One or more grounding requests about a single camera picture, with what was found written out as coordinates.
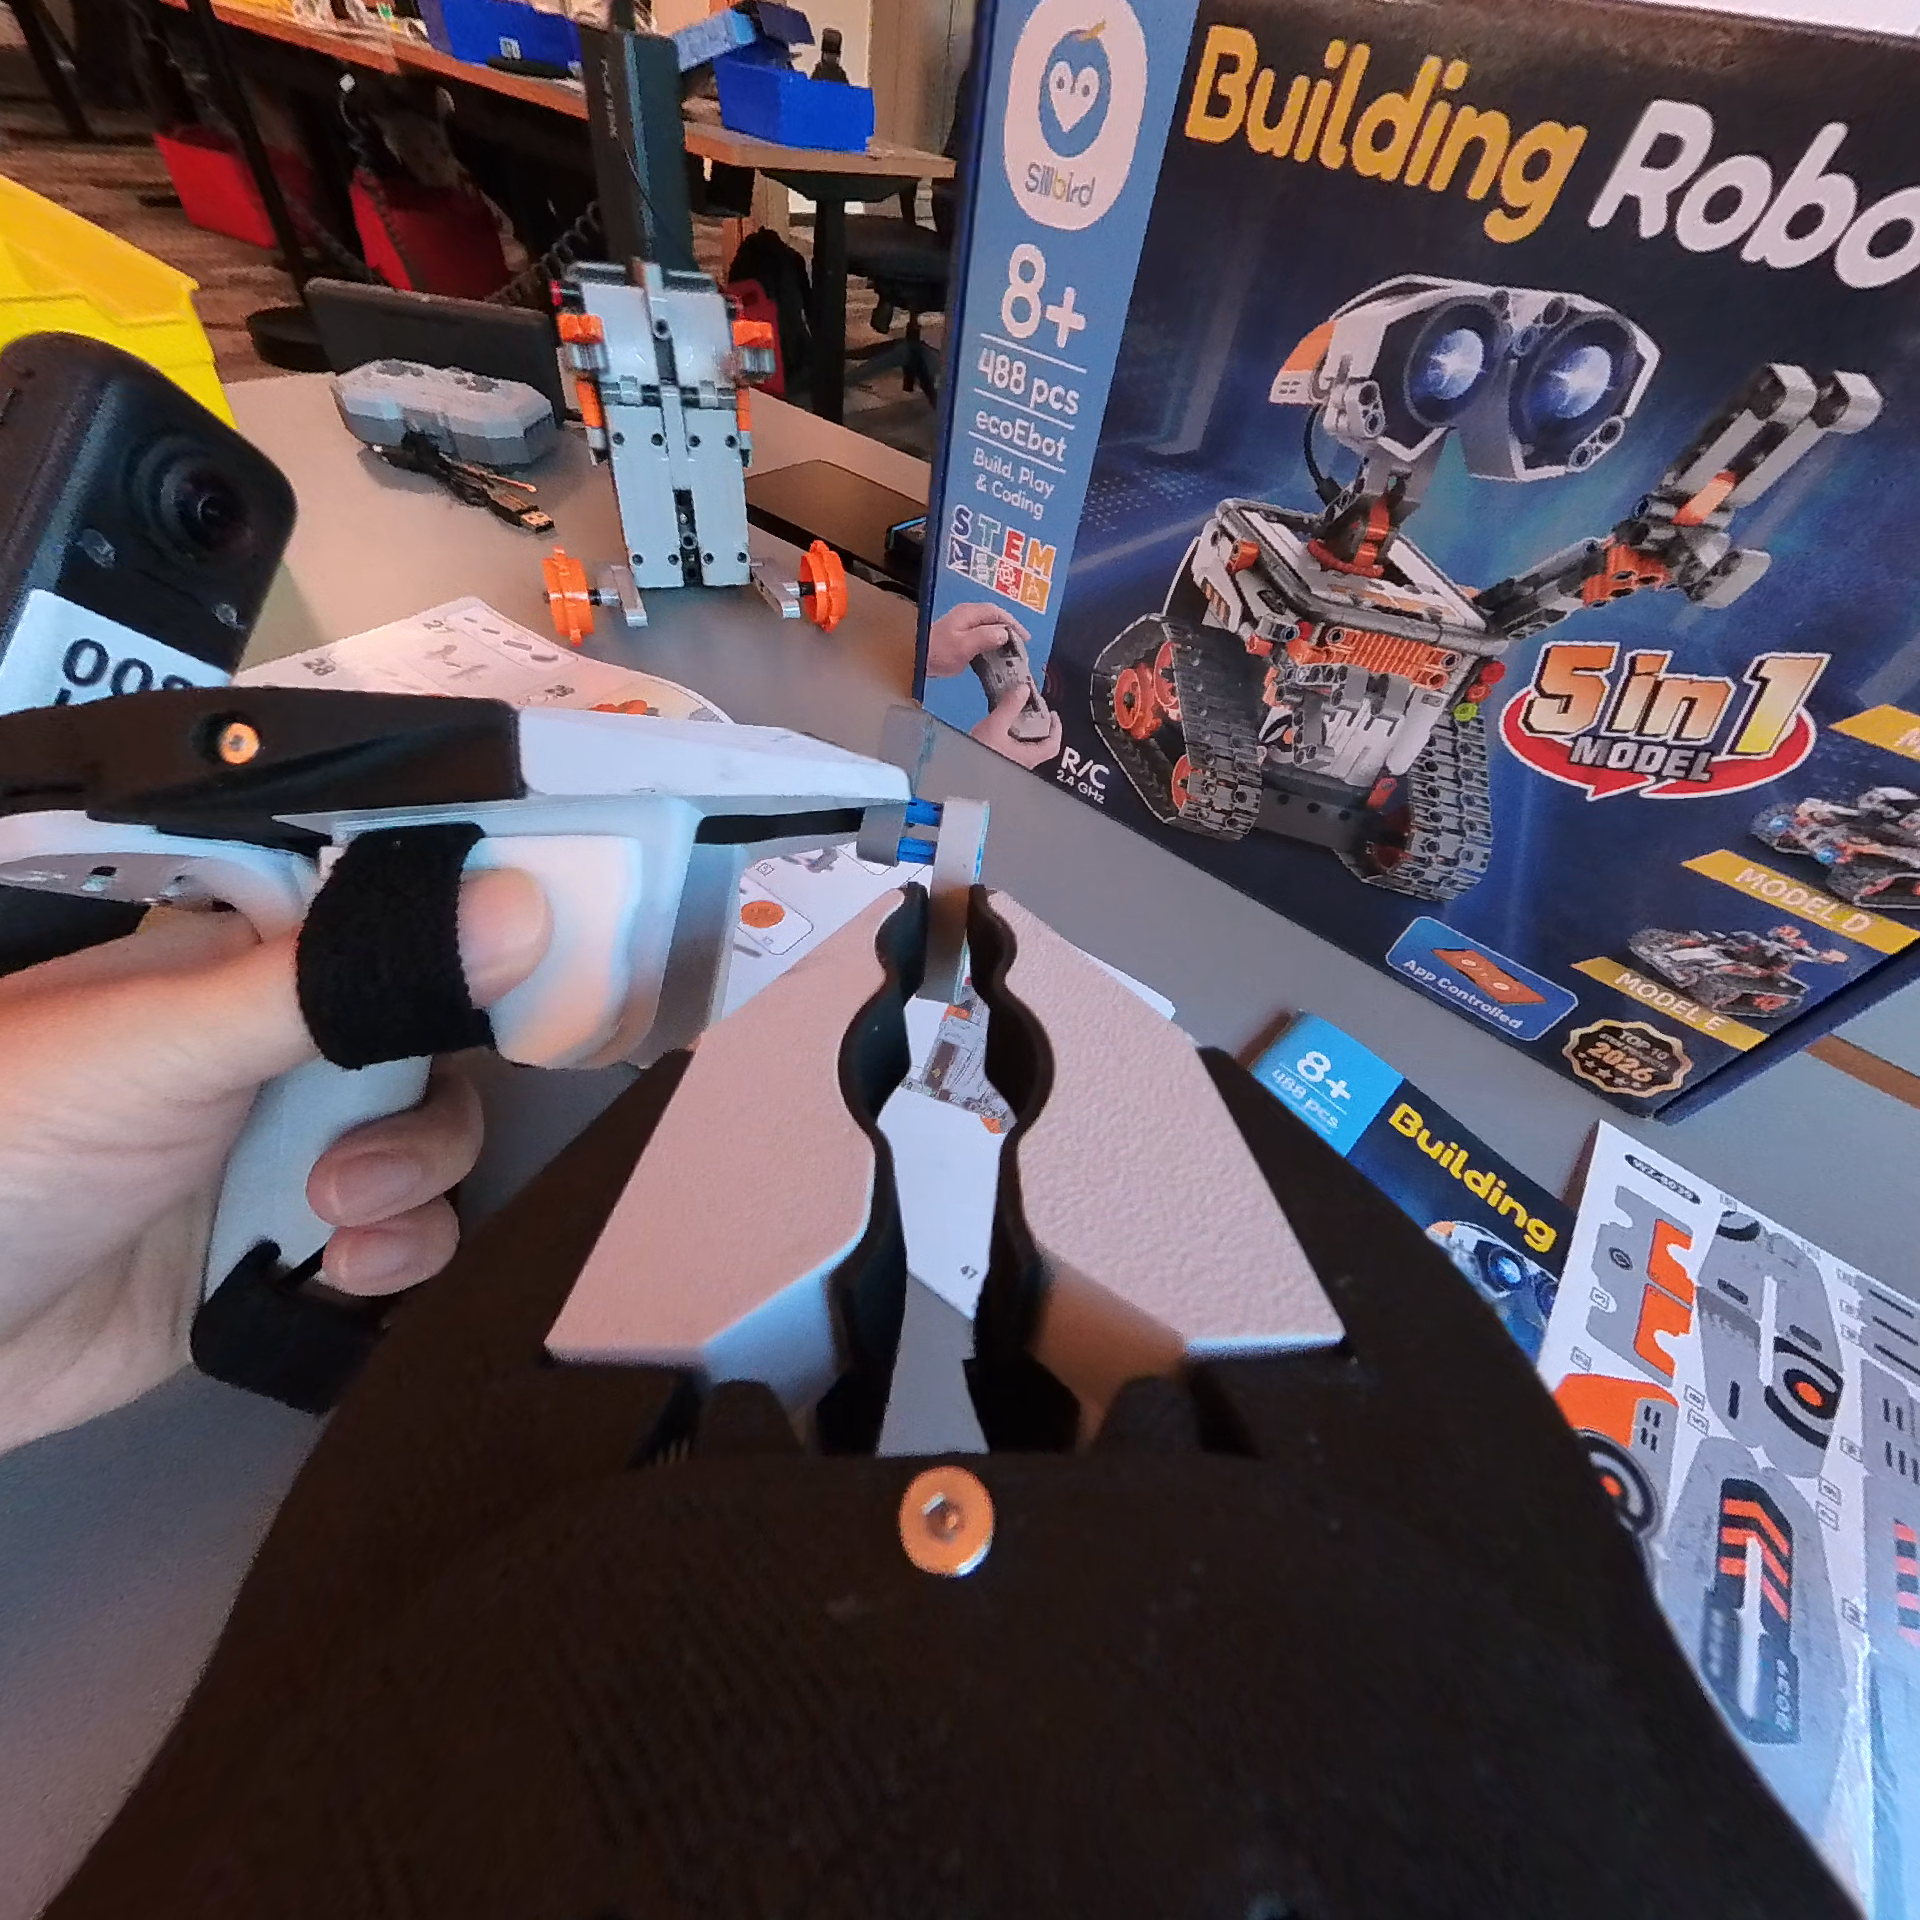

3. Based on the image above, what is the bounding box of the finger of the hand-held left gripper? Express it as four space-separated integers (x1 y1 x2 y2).
514 703 922 846

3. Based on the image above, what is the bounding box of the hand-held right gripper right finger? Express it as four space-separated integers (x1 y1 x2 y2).
968 884 1346 1453

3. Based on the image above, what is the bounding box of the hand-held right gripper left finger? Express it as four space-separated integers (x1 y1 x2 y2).
547 884 922 1453

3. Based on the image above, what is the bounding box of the dark grey technic beam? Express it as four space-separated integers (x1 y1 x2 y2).
858 702 946 875

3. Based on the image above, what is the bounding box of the light grey technic beam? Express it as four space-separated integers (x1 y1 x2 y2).
902 795 995 1011

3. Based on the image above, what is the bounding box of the grey desk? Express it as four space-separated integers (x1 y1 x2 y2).
0 369 1920 1920

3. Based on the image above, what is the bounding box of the person's left hand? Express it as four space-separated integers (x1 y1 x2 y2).
0 867 553 1453

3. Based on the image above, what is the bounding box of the open instruction booklet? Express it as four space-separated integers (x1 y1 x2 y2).
248 596 1180 1322

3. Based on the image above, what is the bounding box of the blue robot kit manual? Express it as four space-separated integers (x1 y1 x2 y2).
1252 1012 1580 1370

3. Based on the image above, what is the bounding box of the blue robot kit box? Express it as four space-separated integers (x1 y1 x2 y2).
914 0 1920 1125

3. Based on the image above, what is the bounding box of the grey orange toy robot model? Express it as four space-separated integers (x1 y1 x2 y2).
540 262 854 644

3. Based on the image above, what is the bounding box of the grey remote controller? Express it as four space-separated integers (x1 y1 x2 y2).
329 358 561 466

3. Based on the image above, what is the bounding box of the black tablet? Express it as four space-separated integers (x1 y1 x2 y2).
304 276 570 409

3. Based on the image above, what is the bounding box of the red storage bin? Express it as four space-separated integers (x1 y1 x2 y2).
152 129 310 250
347 172 513 301

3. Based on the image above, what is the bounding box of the black office chair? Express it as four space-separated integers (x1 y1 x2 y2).
849 223 962 437

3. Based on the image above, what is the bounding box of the yellow plastic bin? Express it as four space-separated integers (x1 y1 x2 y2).
0 172 233 430

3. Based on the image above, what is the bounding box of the black upright router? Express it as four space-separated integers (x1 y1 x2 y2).
577 28 695 295

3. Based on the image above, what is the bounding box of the long wooden workbench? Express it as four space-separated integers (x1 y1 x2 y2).
195 0 958 183

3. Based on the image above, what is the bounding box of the orange white booklet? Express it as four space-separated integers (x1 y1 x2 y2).
1536 1118 1920 1920

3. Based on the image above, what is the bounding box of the blue storage bin with lid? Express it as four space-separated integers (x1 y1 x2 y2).
674 6 876 154

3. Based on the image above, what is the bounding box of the black usb cable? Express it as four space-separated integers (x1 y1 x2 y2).
399 435 558 538

